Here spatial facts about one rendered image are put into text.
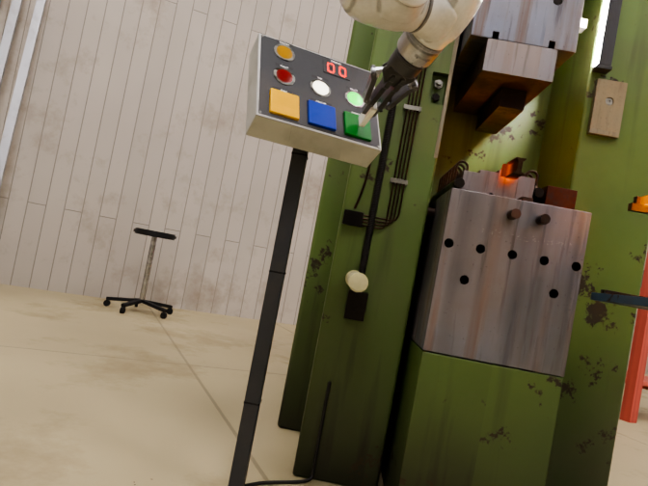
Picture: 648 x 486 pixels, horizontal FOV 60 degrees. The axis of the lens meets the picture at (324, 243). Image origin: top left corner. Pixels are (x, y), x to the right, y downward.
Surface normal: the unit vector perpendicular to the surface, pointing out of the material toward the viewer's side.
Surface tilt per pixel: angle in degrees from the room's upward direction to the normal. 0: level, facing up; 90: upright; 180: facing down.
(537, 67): 90
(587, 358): 90
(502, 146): 90
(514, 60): 90
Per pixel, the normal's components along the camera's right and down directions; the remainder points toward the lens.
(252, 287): 0.39, 0.04
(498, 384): -0.03, -0.04
